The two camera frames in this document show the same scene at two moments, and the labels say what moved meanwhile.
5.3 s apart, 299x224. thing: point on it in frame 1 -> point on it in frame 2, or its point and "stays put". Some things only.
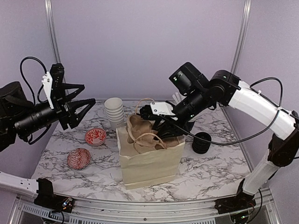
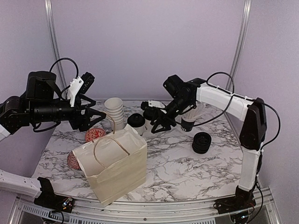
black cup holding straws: x=189 y=125 stays put
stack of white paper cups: x=114 y=109 stays put
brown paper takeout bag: x=147 y=169 -> x=113 y=165
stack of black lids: x=199 y=145 stays put
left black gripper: x=69 y=117 -> x=83 y=123
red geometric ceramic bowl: x=78 y=158 stays put
